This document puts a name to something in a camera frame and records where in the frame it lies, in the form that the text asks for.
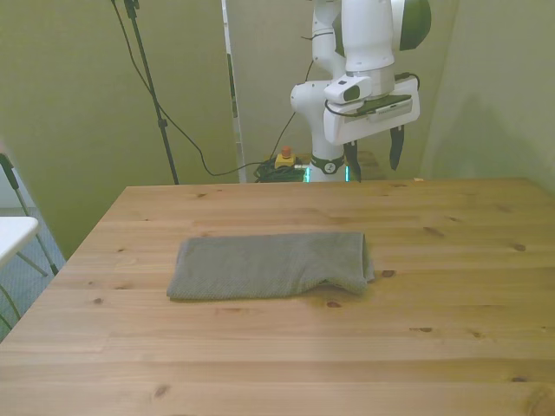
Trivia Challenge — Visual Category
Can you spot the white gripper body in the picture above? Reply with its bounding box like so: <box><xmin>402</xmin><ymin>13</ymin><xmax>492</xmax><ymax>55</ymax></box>
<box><xmin>323</xmin><ymin>74</ymin><xmax>421</xmax><ymax>146</ymax></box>

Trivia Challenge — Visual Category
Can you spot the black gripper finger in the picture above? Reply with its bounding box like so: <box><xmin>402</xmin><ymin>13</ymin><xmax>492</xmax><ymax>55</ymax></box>
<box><xmin>388</xmin><ymin>125</ymin><xmax>407</xmax><ymax>172</ymax></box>
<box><xmin>343</xmin><ymin>140</ymin><xmax>362</xmax><ymax>184</ymax></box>

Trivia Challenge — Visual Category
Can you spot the grey towel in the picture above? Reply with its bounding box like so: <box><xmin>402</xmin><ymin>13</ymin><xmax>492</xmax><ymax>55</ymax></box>
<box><xmin>166</xmin><ymin>231</ymin><xmax>376</xmax><ymax>303</ymax></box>

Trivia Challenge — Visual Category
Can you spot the yellow emergency stop box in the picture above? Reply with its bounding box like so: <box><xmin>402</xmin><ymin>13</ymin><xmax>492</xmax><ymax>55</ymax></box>
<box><xmin>274</xmin><ymin>146</ymin><xmax>301</xmax><ymax>171</ymax></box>

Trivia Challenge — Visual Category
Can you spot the black tripod pole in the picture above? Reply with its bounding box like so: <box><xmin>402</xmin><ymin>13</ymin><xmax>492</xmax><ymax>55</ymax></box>
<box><xmin>123</xmin><ymin>0</ymin><xmax>181</xmax><ymax>185</ymax></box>

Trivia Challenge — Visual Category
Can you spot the white folding chair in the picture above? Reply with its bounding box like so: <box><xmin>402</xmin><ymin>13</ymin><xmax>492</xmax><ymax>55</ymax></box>
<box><xmin>0</xmin><ymin>151</ymin><xmax>60</xmax><ymax>335</ymax></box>

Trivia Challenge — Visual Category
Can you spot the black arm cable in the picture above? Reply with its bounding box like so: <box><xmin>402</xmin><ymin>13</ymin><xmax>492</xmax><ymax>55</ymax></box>
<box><xmin>302</xmin><ymin>34</ymin><xmax>420</xmax><ymax>118</ymax></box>

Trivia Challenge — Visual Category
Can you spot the dark wrist camera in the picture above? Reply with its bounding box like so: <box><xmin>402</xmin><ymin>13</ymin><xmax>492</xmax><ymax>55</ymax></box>
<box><xmin>353</xmin><ymin>94</ymin><xmax>414</xmax><ymax>119</ymax></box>

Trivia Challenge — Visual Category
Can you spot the black emergency stop cable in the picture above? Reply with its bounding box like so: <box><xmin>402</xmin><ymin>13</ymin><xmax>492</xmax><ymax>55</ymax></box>
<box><xmin>275</xmin><ymin>110</ymin><xmax>298</xmax><ymax>158</ymax></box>

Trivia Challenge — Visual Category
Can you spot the coiled dark cable bundle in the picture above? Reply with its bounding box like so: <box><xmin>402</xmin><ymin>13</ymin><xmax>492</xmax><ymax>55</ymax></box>
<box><xmin>253</xmin><ymin>159</ymin><xmax>312</xmax><ymax>184</ymax></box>

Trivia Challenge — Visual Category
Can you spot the white vertical wall trim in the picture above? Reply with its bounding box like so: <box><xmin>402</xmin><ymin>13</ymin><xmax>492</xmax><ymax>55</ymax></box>
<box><xmin>220</xmin><ymin>0</ymin><xmax>247</xmax><ymax>184</ymax></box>

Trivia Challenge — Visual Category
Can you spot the black tripod camera cable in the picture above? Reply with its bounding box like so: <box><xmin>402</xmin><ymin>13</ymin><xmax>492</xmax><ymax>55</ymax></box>
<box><xmin>110</xmin><ymin>0</ymin><xmax>261</xmax><ymax>178</ymax></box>

